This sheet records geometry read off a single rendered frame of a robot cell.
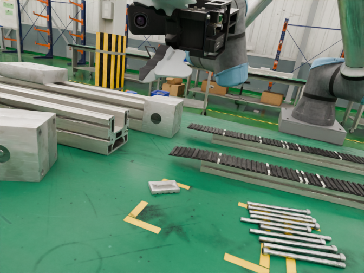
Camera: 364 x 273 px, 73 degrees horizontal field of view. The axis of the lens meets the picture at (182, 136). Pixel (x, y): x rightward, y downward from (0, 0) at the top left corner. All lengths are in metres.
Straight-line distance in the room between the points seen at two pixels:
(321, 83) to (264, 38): 7.21
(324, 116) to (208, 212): 0.70
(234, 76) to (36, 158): 0.41
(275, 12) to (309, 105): 7.32
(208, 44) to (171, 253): 0.28
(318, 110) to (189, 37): 0.71
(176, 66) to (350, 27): 0.59
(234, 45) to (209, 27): 0.19
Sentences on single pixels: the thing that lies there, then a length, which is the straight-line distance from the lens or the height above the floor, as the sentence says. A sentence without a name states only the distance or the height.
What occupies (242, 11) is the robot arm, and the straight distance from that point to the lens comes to 0.55.
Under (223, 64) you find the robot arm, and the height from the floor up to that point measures 1.00.
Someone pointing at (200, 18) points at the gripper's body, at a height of 1.06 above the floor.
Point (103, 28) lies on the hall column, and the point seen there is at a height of 1.15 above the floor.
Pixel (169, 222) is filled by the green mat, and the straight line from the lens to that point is 0.37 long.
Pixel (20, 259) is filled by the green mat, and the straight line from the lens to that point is 0.34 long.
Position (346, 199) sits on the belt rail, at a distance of 0.58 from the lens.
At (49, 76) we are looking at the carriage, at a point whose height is 0.88.
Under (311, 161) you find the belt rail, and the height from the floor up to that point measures 0.79.
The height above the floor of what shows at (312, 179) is 0.81.
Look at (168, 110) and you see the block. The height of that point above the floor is 0.86.
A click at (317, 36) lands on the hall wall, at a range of 8.23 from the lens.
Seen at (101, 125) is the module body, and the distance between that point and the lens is 0.55.
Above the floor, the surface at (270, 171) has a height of 0.81.
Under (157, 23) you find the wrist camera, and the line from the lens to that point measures 0.44.
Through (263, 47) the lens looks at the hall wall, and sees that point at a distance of 8.16.
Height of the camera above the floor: 1.01
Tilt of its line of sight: 19 degrees down
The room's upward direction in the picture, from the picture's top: 8 degrees clockwise
